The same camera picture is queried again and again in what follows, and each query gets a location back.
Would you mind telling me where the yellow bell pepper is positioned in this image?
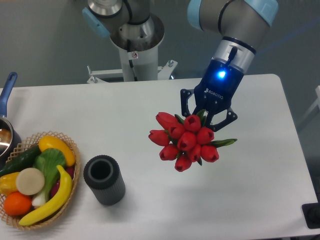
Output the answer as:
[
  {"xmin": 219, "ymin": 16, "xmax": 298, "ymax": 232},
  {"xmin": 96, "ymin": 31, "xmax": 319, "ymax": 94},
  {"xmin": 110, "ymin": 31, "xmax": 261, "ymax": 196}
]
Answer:
[{"xmin": 0, "ymin": 172, "xmax": 20, "ymax": 196}]

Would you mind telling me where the green bok choy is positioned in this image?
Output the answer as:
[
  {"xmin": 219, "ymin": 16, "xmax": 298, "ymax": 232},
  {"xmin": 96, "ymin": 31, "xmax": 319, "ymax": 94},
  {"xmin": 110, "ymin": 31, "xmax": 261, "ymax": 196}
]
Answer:
[{"xmin": 32, "ymin": 148, "xmax": 66, "ymax": 209}]

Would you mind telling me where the orange fruit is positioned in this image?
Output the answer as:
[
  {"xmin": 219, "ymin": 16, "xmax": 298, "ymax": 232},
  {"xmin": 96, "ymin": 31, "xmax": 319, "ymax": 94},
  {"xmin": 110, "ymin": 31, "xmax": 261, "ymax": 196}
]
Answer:
[{"xmin": 3, "ymin": 191, "xmax": 32, "ymax": 216}]

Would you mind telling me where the green cucumber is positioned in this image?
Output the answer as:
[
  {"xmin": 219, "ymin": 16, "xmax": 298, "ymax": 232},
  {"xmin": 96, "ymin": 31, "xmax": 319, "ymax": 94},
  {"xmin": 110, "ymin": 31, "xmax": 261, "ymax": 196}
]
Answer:
[{"xmin": 0, "ymin": 145, "xmax": 41, "ymax": 177}]

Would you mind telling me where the yellow squash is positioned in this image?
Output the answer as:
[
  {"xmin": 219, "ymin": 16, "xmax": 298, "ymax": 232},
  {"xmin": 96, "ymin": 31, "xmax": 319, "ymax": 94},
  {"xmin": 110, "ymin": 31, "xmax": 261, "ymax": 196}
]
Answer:
[{"xmin": 38, "ymin": 135, "xmax": 76, "ymax": 167}]

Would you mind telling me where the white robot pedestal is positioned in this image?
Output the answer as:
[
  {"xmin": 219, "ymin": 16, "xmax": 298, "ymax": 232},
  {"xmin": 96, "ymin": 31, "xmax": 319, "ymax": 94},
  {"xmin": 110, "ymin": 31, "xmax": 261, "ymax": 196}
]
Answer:
[{"xmin": 87, "ymin": 13, "xmax": 178, "ymax": 84}]

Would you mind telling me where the woven wicker basket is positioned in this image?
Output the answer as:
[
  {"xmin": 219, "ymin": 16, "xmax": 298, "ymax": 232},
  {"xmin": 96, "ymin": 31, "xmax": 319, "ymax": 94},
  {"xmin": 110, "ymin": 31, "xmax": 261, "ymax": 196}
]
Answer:
[{"xmin": 0, "ymin": 131, "xmax": 81, "ymax": 230}]

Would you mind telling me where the black device at table edge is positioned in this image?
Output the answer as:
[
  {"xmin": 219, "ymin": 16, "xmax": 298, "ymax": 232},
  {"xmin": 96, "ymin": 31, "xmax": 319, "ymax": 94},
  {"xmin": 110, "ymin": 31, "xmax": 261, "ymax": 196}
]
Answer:
[{"xmin": 301, "ymin": 202, "xmax": 320, "ymax": 229}]

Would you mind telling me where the red tulip bouquet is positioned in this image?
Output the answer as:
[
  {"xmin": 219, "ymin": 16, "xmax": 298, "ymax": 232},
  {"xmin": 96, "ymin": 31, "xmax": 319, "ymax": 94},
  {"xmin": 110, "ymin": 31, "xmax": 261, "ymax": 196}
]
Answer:
[{"xmin": 148, "ymin": 110, "xmax": 237, "ymax": 172}]

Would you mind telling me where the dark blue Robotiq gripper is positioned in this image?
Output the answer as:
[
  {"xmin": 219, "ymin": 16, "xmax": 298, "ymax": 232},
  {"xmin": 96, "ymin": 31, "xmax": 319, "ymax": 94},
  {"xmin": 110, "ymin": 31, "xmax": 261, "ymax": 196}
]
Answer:
[{"xmin": 180, "ymin": 59, "xmax": 244, "ymax": 132}]

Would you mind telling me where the blue handled saucepan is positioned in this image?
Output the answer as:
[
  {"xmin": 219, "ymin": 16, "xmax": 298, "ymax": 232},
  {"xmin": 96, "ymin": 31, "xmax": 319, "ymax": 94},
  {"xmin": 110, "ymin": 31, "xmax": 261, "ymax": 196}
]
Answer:
[{"xmin": 0, "ymin": 72, "xmax": 22, "ymax": 169}]

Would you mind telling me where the beige round disc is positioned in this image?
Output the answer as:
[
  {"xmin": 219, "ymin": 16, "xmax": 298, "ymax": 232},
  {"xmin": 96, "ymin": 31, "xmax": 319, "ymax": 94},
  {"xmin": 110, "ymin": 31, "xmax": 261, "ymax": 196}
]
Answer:
[{"xmin": 15, "ymin": 167, "xmax": 45, "ymax": 196}]

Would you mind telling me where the yellow banana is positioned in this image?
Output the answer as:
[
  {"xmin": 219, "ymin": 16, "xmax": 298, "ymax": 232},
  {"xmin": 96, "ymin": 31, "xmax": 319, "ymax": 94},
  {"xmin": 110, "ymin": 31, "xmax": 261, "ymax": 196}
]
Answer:
[{"xmin": 18, "ymin": 165, "xmax": 73, "ymax": 227}]

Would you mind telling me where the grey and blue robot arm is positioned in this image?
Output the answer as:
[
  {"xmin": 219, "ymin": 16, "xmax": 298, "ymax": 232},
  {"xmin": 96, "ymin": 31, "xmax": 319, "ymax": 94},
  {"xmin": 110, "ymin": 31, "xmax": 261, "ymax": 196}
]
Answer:
[{"xmin": 82, "ymin": 0, "xmax": 279, "ymax": 132}]

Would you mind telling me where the dark red vegetable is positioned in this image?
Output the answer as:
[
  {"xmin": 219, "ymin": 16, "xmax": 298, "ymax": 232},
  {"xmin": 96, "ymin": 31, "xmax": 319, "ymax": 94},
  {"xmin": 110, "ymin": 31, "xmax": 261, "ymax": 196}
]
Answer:
[{"xmin": 50, "ymin": 166, "xmax": 75, "ymax": 199}]

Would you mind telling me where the dark grey ribbed vase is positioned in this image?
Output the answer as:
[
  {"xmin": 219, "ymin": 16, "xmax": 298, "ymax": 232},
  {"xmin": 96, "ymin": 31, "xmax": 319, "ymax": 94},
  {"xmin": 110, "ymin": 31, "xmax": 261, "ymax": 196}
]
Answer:
[{"xmin": 83, "ymin": 155, "xmax": 126, "ymax": 206}]

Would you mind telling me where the white frame at right edge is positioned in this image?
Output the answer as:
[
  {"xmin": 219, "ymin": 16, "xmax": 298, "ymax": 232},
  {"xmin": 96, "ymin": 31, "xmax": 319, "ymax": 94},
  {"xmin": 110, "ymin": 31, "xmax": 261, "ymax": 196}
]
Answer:
[{"xmin": 296, "ymin": 85, "xmax": 320, "ymax": 133}]

